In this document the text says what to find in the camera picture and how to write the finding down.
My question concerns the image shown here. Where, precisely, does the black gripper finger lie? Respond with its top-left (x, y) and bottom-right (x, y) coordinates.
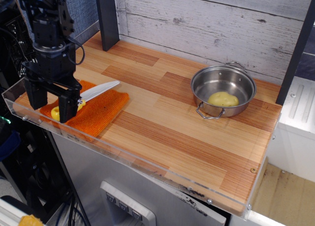
top-left (24, 78), bottom-right (47, 110)
top-left (59, 92), bottom-right (80, 123)

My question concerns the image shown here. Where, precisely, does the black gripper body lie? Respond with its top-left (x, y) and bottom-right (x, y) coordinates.
top-left (22, 40), bottom-right (82, 97)

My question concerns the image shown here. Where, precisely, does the yellow handled white toy knife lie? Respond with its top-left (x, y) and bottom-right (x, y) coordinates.
top-left (51, 80), bottom-right (120, 122)

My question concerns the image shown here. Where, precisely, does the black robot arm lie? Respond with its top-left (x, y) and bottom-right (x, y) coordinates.
top-left (18, 0), bottom-right (82, 123)

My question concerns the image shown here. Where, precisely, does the orange knitted cloth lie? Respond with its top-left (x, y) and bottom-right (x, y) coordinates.
top-left (40, 80), bottom-right (129, 137)

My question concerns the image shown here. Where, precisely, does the black plastic crate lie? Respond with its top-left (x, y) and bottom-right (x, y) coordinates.
top-left (3, 16), bottom-right (37, 78)

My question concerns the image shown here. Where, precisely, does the silver toy fridge cabinet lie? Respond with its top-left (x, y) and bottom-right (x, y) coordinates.
top-left (53, 134), bottom-right (230, 226)

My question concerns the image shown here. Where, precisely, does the yellow toy potato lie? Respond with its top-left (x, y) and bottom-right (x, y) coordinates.
top-left (207, 92), bottom-right (239, 107)

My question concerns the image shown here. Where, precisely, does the small steel pot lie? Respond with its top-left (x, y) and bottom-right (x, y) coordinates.
top-left (190, 62), bottom-right (256, 120)

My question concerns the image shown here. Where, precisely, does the clear acrylic table guard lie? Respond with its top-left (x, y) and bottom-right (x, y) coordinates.
top-left (1, 21), bottom-right (283, 221)

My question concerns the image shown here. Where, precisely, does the white side counter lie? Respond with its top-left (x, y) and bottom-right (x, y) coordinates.
top-left (266, 77), bottom-right (315, 182)

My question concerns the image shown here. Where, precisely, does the dark grey left post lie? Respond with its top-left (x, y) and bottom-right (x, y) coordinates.
top-left (96, 0), bottom-right (120, 51)

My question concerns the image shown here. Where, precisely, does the dark grey post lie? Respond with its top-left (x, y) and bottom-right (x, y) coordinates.
top-left (96, 0), bottom-right (120, 51)
top-left (276, 0), bottom-right (315, 105)

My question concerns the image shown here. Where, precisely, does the dark grey right post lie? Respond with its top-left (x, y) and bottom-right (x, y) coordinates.
top-left (276, 0), bottom-right (315, 105)

